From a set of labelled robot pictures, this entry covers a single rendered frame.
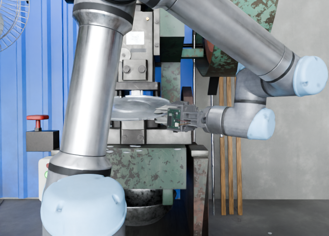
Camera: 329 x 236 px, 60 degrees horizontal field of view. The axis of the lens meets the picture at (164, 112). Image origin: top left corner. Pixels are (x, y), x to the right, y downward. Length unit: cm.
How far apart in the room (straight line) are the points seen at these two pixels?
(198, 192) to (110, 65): 59
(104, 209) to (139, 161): 63
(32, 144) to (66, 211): 70
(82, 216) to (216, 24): 35
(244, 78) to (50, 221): 50
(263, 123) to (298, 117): 197
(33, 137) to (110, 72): 60
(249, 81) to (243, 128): 11
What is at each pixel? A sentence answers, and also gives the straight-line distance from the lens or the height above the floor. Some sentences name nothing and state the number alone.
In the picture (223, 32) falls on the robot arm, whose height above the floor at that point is 92.
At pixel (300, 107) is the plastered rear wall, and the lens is 264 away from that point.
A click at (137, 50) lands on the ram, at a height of 102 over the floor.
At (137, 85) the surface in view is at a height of 87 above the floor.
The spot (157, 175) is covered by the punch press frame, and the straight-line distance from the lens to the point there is 103.
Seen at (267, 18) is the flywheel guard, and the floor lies 107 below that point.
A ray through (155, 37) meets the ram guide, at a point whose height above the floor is 106.
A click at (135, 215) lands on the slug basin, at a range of 116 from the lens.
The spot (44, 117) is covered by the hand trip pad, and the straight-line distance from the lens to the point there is 108.
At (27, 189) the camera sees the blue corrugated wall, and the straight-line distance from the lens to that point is 271.
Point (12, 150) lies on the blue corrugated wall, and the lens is 270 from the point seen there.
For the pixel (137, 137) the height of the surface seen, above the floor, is 68.
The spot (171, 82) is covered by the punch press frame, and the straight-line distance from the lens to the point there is 141.
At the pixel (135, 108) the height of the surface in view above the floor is 78.
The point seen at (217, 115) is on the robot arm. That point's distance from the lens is 72.
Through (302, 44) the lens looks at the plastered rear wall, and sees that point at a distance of 269.
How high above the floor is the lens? 80
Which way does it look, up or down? 2 degrees down
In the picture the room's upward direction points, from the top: straight up
